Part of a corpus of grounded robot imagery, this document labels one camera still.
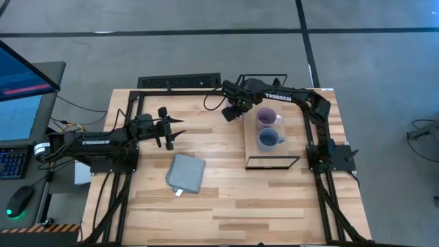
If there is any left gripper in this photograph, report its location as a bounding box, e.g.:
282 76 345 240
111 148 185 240
130 113 187 151

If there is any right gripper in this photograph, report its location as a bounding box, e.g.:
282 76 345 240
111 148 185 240
222 94 257 123

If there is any purple mug with white handle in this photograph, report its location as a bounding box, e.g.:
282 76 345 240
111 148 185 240
255 106 283 130

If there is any grey-blue faceted mug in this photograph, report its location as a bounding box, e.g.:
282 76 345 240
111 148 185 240
257 127 285 153

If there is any black perforated panel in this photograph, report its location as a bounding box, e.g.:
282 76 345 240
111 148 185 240
137 72 222 89

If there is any grey folded cloth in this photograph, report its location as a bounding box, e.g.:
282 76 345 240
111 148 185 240
165 153 206 198

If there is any white box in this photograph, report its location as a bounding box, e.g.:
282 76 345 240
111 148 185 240
74 161 93 186

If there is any grey side desk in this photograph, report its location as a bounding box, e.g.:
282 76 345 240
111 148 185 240
0 143 58 231

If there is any grey-framed computer screen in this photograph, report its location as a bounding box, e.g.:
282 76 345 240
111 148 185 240
0 60 67 148

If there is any hazard-striped edge strip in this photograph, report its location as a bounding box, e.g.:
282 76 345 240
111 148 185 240
0 224 82 235

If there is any black-framed computer monitor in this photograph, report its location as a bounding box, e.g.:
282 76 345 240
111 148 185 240
0 40 62 103

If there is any backlit black keyboard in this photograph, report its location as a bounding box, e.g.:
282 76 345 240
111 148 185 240
0 146 29 180

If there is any black computer mouse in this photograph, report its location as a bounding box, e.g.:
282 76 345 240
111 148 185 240
5 185 34 220

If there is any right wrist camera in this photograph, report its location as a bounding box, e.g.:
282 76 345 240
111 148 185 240
221 80 241 99

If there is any wooden shelf with black frame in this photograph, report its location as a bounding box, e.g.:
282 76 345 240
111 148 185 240
241 73 301 171

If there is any black aluminium table frame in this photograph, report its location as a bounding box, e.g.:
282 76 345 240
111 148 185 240
79 88 375 246

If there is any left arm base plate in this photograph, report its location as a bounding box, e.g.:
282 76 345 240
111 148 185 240
89 147 140 174

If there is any yellow cable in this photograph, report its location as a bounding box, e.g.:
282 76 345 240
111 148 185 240
60 122 84 134

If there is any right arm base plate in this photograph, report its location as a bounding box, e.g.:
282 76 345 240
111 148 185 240
306 143 359 173

